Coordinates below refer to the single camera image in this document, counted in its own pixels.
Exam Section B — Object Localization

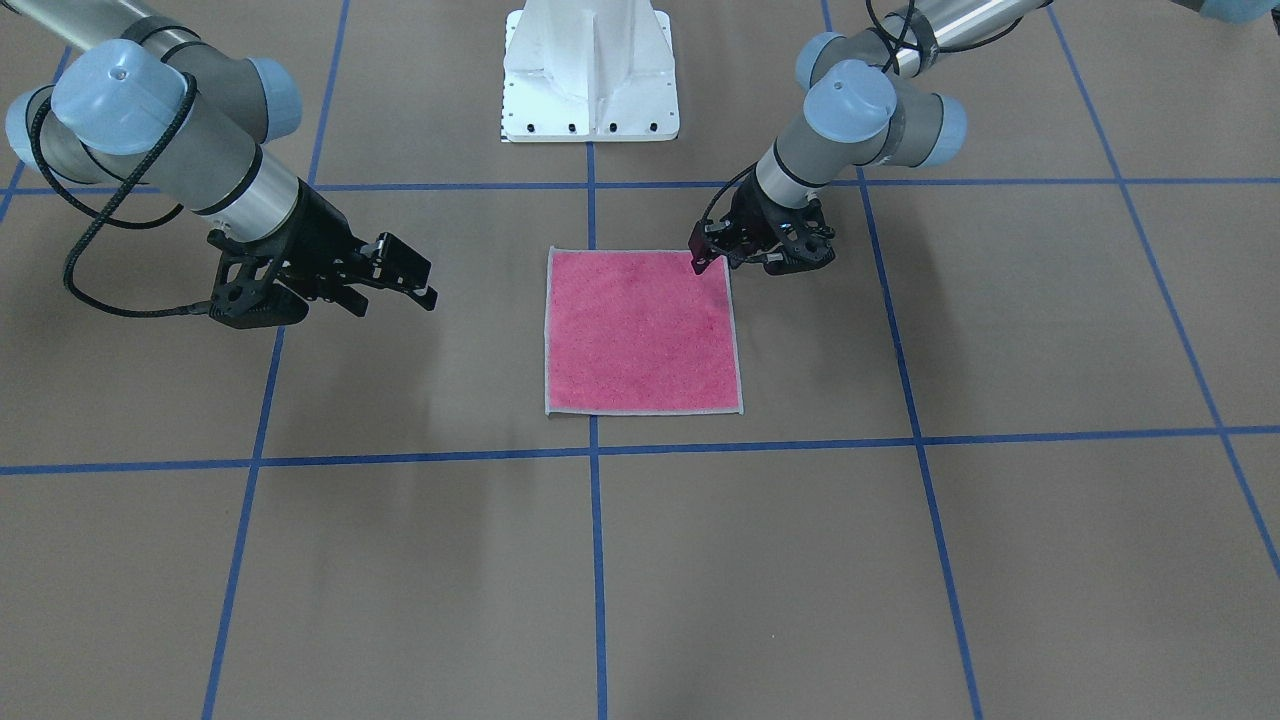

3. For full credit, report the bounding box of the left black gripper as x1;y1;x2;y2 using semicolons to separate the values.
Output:
690;179;776;275

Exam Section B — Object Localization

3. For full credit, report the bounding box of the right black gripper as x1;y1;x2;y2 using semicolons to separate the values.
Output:
214;184;438;316

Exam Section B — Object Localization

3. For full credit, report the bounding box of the pink and grey towel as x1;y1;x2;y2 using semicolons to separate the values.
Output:
544;247;744;416

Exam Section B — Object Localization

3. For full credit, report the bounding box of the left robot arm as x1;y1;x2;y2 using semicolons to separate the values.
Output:
687;1;1277;275

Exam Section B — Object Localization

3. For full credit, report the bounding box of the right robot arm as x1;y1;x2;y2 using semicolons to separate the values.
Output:
5;1;436;329

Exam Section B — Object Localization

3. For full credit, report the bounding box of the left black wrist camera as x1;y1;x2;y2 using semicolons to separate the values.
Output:
764;197;836;275

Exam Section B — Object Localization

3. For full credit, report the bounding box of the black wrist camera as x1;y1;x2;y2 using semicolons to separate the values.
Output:
207;228;308;331
764;197;836;275

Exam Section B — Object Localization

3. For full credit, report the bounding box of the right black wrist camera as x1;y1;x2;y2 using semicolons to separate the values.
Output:
207;228;308;331

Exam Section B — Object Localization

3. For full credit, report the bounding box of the white central pedestal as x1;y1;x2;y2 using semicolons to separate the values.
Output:
500;1;681;143

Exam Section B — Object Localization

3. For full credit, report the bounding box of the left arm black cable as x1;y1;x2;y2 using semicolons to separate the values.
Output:
700;0;1001;231

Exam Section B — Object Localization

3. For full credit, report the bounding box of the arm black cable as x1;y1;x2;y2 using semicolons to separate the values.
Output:
28;70;216;320
700;0;1001;231

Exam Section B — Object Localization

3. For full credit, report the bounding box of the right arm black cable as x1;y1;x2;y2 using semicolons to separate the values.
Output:
28;70;216;320

